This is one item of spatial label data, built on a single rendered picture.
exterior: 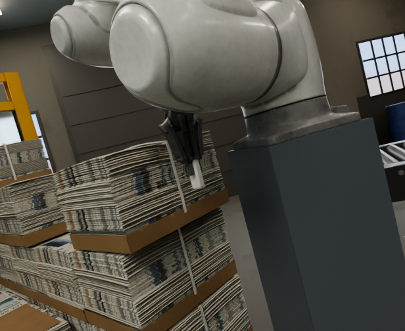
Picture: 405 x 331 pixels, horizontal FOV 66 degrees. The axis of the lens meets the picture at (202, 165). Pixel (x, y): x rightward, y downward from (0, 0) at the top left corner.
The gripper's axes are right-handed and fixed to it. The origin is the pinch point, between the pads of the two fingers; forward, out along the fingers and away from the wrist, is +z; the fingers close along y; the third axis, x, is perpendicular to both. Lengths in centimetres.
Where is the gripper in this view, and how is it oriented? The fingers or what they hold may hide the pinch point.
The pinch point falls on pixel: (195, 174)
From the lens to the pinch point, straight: 75.2
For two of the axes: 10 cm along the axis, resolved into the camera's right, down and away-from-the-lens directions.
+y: -6.5, 2.3, -7.3
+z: 2.6, 9.6, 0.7
